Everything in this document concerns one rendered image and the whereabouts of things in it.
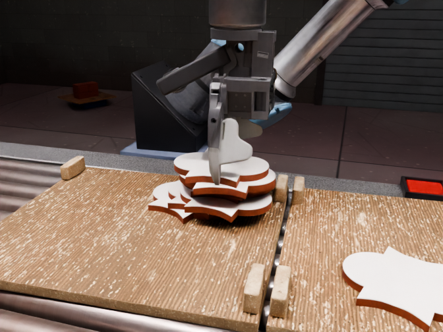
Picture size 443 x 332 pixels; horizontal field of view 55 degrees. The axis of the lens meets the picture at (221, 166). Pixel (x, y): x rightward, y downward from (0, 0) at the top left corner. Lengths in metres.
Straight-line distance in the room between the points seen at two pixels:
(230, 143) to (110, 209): 0.23
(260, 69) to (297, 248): 0.24
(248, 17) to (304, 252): 0.31
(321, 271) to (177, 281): 0.18
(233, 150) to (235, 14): 0.17
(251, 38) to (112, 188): 0.37
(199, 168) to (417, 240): 0.32
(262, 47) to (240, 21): 0.05
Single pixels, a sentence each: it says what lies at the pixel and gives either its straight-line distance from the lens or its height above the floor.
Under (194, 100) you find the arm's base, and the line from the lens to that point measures 1.10.
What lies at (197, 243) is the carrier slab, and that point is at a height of 0.94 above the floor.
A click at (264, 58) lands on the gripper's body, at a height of 1.17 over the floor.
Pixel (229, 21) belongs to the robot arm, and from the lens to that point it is 0.56.
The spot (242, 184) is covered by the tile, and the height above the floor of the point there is 1.00.
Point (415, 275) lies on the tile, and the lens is 0.56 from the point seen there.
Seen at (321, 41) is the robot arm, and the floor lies 1.16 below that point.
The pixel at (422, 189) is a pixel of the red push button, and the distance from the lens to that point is 0.84.
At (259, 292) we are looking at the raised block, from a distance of 0.47.
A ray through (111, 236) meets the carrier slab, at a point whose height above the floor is 0.94.
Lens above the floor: 1.25
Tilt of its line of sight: 22 degrees down
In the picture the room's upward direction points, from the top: straight up
